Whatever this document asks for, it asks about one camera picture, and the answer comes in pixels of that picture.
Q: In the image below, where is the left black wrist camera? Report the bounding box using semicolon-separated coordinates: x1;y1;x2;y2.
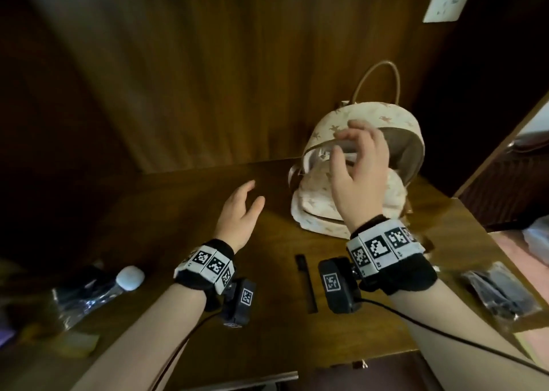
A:
221;278;257;329

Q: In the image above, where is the right black marker wristband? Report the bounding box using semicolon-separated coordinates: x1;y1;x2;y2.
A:
346;214;438;296

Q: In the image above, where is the cream patterned backpack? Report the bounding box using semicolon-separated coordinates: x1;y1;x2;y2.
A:
288;60;426;240

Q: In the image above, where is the person's left forearm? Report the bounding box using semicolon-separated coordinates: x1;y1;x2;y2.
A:
73;282;209;391

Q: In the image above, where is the person's left hand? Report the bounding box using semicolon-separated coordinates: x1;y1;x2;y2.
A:
213;179;266;254

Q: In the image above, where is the pink bed sheet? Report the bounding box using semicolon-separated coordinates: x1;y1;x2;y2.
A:
488;232;549;357

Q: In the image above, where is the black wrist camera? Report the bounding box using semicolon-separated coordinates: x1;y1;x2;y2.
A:
221;278;257;329
318;257;363;315

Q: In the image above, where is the person's right forearm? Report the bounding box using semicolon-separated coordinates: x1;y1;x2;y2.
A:
388;281;549;391

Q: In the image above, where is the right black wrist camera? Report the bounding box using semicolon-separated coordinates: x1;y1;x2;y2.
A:
318;257;363;315

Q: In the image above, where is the black stick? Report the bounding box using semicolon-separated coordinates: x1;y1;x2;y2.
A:
295;254;319;314

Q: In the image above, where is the yellow comb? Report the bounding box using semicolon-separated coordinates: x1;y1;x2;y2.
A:
59;333;100;358

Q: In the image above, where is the right black camera cable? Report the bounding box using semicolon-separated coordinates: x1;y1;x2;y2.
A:
358;298;549;366

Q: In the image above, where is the black camera cable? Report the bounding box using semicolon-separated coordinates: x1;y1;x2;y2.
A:
148;311;224;391
358;298;549;366

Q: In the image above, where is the person's right hand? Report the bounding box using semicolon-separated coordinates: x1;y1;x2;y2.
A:
328;119;391;234

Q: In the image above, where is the black marker wristband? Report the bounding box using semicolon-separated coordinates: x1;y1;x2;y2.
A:
173;238;236;296
346;214;438;296

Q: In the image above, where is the dark wooden shelf cabinet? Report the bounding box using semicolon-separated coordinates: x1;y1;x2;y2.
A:
411;0;549;198

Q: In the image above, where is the white earbud case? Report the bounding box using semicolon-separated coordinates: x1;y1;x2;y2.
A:
116;265;146;292

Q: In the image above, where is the left black camera cable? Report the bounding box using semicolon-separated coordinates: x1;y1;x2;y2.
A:
148;311;224;391

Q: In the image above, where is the left black marker wristband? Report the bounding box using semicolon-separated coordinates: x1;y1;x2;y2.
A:
173;238;236;296

